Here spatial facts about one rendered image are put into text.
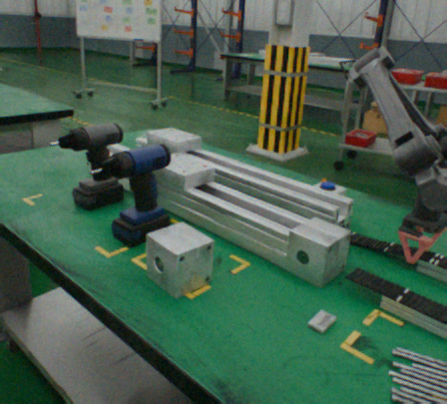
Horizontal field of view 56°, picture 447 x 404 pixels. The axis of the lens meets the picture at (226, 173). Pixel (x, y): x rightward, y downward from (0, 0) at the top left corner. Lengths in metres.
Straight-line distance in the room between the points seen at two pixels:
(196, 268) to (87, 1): 6.52
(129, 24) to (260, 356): 6.23
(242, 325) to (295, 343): 0.09
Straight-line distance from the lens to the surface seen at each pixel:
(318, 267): 0.89
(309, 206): 1.09
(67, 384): 1.50
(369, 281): 0.90
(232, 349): 0.73
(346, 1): 9.54
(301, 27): 4.33
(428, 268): 1.04
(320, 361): 0.74
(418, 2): 9.01
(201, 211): 1.06
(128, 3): 6.72
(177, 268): 0.79
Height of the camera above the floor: 1.27
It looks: 19 degrees down
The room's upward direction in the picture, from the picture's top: 3 degrees clockwise
